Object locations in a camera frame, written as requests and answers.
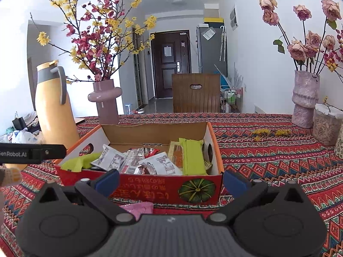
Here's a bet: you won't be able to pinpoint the green snack bar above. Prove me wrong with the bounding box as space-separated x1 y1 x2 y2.
179 138 207 176
60 152 101 172

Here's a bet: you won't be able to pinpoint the red cardboard pumpkin box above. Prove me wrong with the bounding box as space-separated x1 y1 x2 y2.
54 122 224 205

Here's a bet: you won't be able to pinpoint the pink snack packet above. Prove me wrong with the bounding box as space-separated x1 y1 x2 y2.
120 202 153 221

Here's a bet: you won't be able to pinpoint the red silver snack packet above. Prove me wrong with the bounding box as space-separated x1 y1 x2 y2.
120 147 160 175

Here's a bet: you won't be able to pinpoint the white snack packet front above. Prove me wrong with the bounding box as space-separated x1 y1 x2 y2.
138 152 183 176

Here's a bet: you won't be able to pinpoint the orange gold snack pack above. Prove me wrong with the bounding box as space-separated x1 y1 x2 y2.
167 141 183 172

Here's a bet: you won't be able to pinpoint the gloved left hand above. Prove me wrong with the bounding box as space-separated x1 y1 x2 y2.
0 167 22 187

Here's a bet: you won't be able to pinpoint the white plastic bag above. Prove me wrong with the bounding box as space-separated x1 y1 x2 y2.
1 130 38 144

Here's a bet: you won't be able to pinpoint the patterned red tablecloth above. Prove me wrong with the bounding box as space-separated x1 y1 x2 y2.
1 113 342 256

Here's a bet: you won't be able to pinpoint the yellow thermos jug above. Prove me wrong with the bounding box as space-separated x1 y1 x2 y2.
35 60 80 149

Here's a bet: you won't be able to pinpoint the fallen yellow petals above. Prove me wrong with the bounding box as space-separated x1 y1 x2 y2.
252 129 292 142

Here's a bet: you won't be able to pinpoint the floral white vase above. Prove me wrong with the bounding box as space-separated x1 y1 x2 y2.
334 127 343 159

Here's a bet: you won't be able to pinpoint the clear jar of seeds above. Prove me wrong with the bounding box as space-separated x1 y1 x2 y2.
312 103 342 146

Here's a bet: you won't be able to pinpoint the wooden chair back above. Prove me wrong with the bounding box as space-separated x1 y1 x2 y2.
172 73 220 113

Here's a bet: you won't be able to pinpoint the textured pink vase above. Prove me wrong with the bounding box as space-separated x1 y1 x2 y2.
292 70 320 129

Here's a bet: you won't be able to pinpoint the grey refrigerator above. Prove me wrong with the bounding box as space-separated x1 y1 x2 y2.
197 27 227 76

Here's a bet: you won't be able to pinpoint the red yellow blossom branches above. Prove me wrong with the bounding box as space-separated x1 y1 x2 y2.
50 0 157 82

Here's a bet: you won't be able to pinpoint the dried pink roses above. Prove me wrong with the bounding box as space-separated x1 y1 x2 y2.
259 0 342 78

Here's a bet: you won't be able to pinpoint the dark brown door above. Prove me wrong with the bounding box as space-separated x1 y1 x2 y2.
151 30 191 99

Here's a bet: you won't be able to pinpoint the pink ring vase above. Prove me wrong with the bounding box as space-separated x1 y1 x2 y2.
88 79 122 125

